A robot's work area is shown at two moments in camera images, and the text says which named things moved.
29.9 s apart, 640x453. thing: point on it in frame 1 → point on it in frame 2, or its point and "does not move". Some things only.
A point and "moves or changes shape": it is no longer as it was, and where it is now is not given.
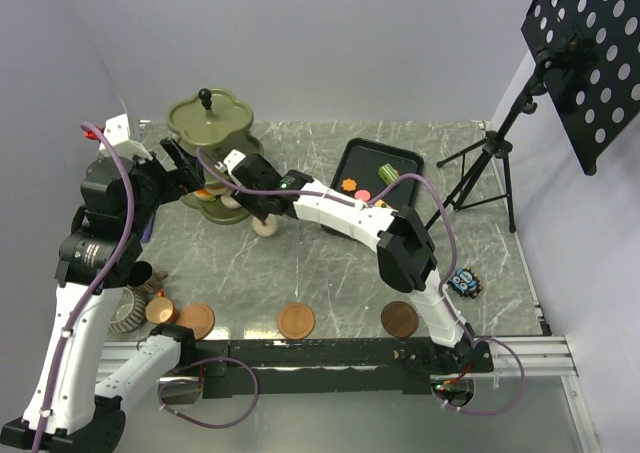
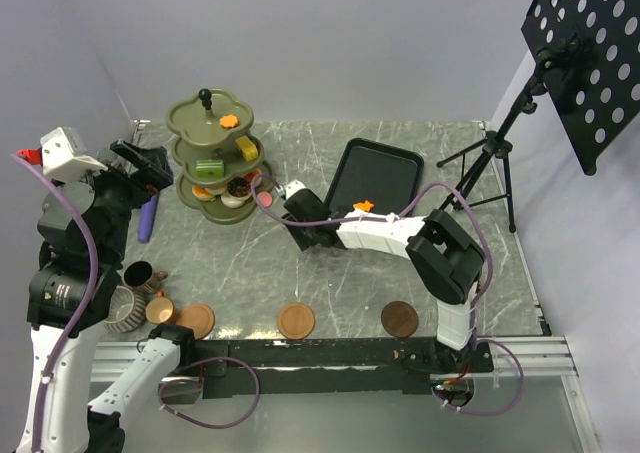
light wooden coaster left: x=197 y=316 does not move
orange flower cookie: x=349 y=184 → x=228 y=120
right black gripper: x=246 y=199 → x=303 y=241
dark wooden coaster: x=399 y=319 does not move
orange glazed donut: x=204 y=194 does not move
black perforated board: x=589 y=26 does not move
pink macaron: x=362 y=194 moves or changes shape
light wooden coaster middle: x=296 y=321 does not move
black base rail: x=235 y=368 does not move
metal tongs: x=228 y=165 moves or changes shape
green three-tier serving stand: x=212 y=129 does not move
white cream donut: x=267 y=228 → x=233 y=202
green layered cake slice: x=388 y=174 moves or changes shape
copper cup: x=160 y=309 does not move
